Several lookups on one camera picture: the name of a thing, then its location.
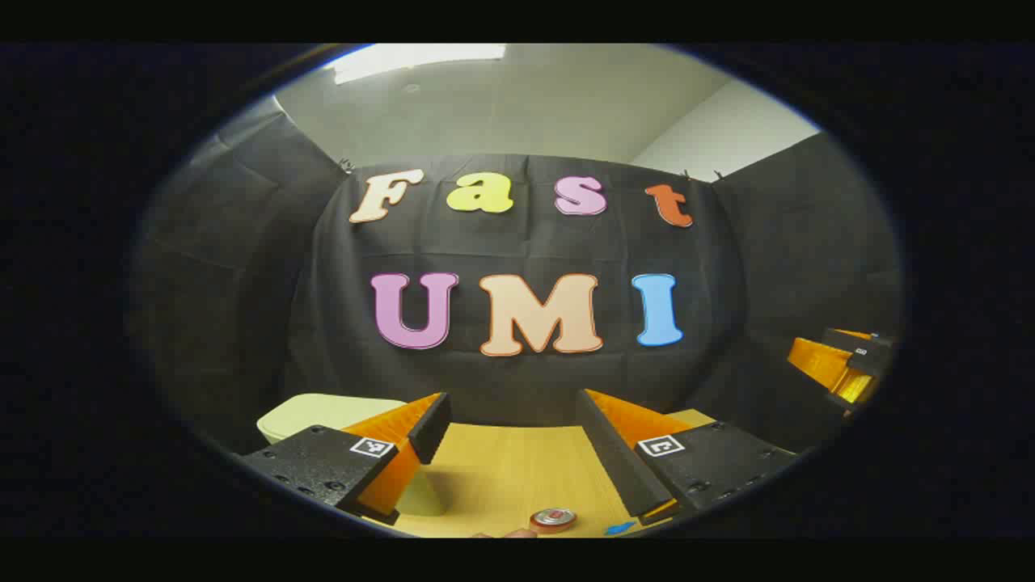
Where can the blue paper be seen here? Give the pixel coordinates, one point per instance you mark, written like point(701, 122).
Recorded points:
point(619, 529)

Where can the green desktop garbage bin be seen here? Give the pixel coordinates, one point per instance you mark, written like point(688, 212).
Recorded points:
point(323, 412)

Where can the wooden desktop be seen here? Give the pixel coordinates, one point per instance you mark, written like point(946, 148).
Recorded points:
point(517, 469)

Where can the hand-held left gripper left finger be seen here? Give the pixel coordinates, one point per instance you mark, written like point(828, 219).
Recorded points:
point(433, 424)

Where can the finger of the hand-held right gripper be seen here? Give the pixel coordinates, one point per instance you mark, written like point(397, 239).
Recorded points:
point(821, 362)
point(857, 341)

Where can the red pop can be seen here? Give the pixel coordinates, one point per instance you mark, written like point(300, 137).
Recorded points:
point(554, 519)

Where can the black backdrop cloth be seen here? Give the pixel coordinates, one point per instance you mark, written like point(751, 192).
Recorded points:
point(525, 242)

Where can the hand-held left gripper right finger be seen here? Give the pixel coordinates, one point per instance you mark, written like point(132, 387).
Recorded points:
point(606, 449)

